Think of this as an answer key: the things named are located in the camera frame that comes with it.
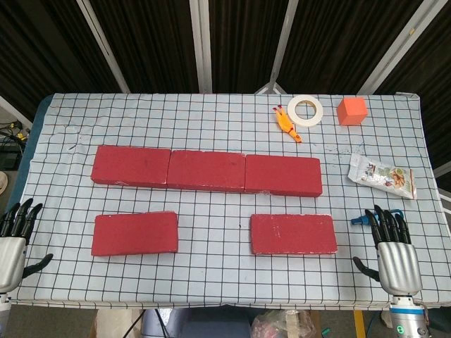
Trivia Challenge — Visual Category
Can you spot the blue spray bottle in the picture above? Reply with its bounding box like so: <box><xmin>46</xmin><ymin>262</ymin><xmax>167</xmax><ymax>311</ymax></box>
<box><xmin>350</xmin><ymin>209</ymin><xmax>404</xmax><ymax>227</ymax></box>

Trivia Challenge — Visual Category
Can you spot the yellow rubber chicken toy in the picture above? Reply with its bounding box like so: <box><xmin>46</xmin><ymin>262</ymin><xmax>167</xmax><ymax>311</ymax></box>
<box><xmin>271</xmin><ymin>104</ymin><xmax>304</xmax><ymax>144</ymax></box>

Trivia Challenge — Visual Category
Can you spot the white snack packet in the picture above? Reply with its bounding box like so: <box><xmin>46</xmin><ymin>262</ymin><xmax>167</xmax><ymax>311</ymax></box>
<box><xmin>347</xmin><ymin>153</ymin><xmax>418</xmax><ymax>201</ymax></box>

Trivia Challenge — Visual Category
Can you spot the black equipment box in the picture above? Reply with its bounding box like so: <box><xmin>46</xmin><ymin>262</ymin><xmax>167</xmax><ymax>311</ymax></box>
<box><xmin>0</xmin><ymin>139</ymin><xmax>25</xmax><ymax>170</ymax></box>

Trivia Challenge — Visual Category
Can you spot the white metal frame post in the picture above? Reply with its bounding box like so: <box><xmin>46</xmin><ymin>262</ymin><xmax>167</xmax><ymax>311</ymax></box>
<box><xmin>356</xmin><ymin>0</ymin><xmax>436</xmax><ymax>95</ymax></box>
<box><xmin>254</xmin><ymin>0</ymin><xmax>300</xmax><ymax>95</ymax></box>
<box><xmin>76</xmin><ymin>0</ymin><xmax>131</xmax><ymax>94</ymax></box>
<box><xmin>189</xmin><ymin>0</ymin><xmax>214</xmax><ymax>94</ymax></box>

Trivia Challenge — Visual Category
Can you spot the white black-grid tablecloth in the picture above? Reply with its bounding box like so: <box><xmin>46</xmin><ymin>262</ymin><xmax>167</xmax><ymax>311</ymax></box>
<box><xmin>0</xmin><ymin>92</ymin><xmax>451</xmax><ymax>311</ymax></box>

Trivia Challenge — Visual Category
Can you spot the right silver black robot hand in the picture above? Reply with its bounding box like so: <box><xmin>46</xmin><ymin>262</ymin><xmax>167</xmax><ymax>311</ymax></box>
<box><xmin>352</xmin><ymin>204</ymin><xmax>423</xmax><ymax>296</ymax></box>

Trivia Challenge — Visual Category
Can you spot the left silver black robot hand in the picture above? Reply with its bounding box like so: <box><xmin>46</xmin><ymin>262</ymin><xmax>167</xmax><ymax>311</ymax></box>
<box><xmin>0</xmin><ymin>198</ymin><xmax>54</xmax><ymax>294</ymax></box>

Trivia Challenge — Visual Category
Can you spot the red brick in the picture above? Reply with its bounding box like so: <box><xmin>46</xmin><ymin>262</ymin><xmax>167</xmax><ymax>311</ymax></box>
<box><xmin>91</xmin><ymin>211</ymin><xmax>180</xmax><ymax>257</ymax></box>
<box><xmin>166</xmin><ymin>149</ymin><xmax>247</xmax><ymax>193</ymax></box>
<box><xmin>244</xmin><ymin>154</ymin><xmax>323</xmax><ymax>197</ymax></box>
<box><xmin>90</xmin><ymin>144</ymin><xmax>173</xmax><ymax>187</ymax></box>
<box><xmin>249</xmin><ymin>213</ymin><xmax>338</xmax><ymax>256</ymax></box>

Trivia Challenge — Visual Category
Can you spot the beige paper sheet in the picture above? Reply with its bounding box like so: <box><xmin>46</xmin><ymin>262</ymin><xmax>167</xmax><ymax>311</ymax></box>
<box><xmin>89</xmin><ymin>308</ymin><xmax>142</xmax><ymax>338</ymax></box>

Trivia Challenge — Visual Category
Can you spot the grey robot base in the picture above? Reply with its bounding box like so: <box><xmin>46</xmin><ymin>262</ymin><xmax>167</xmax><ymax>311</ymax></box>
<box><xmin>140</xmin><ymin>308</ymin><xmax>253</xmax><ymax>338</ymax></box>

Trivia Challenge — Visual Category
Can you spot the clear plastic bag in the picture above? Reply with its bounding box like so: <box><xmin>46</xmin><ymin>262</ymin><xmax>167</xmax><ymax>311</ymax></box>
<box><xmin>252</xmin><ymin>309</ymin><xmax>318</xmax><ymax>338</ymax></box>

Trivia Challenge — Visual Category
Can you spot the white tape roll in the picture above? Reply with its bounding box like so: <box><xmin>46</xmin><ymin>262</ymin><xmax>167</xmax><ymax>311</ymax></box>
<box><xmin>287</xmin><ymin>94</ymin><xmax>324</xmax><ymax>127</ymax></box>

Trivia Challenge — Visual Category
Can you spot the orange foam cube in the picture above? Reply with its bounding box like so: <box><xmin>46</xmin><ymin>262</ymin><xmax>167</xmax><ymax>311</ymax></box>
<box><xmin>336</xmin><ymin>97</ymin><xmax>369</xmax><ymax>127</ymax></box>

